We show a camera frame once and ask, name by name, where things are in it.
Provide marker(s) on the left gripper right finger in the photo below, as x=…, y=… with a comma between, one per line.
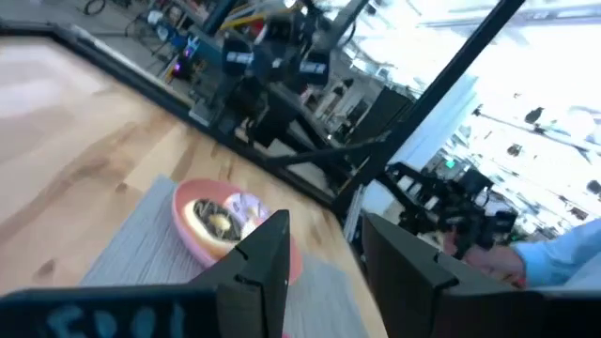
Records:
x=404, y=291

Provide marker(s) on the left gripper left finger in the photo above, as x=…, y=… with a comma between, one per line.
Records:
x=258, y=291

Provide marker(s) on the pink frosted donut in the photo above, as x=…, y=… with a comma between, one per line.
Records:
x=244, y=204

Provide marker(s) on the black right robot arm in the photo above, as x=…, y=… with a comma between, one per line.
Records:
x=277, y=61

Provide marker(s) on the chocolate frosted donut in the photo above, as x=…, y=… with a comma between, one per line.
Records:
x=204, y=213

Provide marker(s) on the person's hand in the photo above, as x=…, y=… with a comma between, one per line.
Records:
x=497, y=265

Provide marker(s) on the salmon pink plate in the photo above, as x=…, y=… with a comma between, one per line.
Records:
x=206, y=188

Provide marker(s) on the grey woven placemat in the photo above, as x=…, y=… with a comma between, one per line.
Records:
x=141, y=253

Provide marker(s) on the black metal rig frame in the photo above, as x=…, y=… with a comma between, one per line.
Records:
x=438, y=94

